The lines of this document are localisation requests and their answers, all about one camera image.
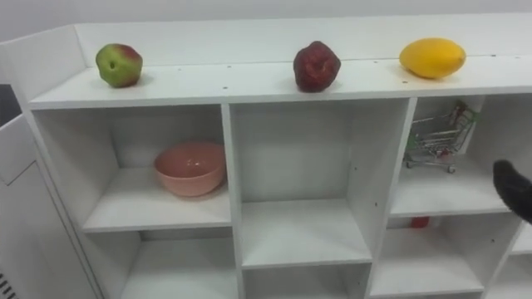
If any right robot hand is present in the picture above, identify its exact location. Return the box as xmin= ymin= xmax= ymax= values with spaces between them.
xmin=492 ymin=159 xmax=532 ymax=225

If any miniature metal shopping cart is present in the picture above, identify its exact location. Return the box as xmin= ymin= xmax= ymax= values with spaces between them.
xmin=403 ymin=100 xmax=480 ymax=174

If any yellow lemon soft toy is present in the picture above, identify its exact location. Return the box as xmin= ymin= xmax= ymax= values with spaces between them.
xmin=398 ymin=37 xmax=467 ymax=80

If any white shelf unit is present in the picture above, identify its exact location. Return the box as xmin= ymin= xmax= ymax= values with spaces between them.
xmin=0 ymin=12 xmax=532 ymax=299

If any dark red apple soft toy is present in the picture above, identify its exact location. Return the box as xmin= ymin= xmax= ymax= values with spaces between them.
xmin=293 ymin=40 xmax=342 ymax=93

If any pink bowl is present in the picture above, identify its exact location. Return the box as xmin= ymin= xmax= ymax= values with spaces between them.
xmin=153 ymin=141 xmax=228 ymax=198

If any green apple soft toy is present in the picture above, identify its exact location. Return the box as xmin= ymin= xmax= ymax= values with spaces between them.
xmin=95 ymin=42 xmax=144 ymax=89

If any white cabinet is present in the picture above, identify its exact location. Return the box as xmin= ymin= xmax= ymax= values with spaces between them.
xmin=0 ymin=114 xmax=103 ymax=299

